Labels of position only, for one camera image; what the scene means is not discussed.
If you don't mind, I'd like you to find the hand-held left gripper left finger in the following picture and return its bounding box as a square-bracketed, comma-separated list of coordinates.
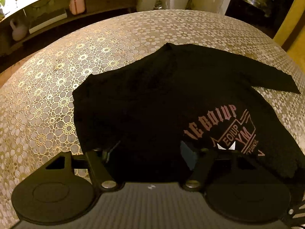
[45, 142, 122, 192]

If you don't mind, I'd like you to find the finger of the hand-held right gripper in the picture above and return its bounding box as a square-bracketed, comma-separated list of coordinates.
[282, 202, 305, 228]

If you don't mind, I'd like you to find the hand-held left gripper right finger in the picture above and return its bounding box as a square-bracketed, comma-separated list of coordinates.
[180, 140, 259, 194]

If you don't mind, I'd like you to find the black star print sweater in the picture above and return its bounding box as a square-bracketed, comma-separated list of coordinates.
[72, 42, 305, 184]

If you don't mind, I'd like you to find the lace-covered table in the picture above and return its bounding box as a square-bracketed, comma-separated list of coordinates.
[0, 9, 305, 222]

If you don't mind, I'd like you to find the pink container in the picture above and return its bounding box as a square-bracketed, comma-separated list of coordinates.
[69, 0, 86, 15]

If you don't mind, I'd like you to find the dark display cabinet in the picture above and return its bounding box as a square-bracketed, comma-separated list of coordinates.
[225, 0, 296, 36]

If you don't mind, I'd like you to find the yellow board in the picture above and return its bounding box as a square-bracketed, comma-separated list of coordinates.
[273, 0, 305, 60]

